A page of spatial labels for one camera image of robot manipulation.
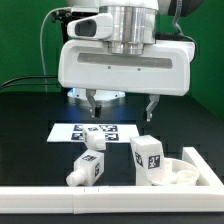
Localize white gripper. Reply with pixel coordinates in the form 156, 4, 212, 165
58, 40, 195, 121

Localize white round stool seat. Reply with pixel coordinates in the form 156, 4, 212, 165
152, 158, 200, 186

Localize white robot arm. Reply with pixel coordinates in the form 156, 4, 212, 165
58, 0, 205, 117

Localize white marker sheet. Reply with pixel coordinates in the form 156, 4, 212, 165
47, 123, 139, 143

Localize white L-shaped fence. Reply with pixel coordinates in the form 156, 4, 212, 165
0, 147, 224, 214

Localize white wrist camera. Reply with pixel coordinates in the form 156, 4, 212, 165
67, 13, 113, 39

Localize black camera on stand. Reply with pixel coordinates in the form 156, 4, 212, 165
51, 8, 98, 43

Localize black cables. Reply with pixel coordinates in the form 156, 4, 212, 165
0, 74, 61, 92

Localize grey camera cable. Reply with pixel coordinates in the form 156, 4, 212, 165
39, 7, 66, 94

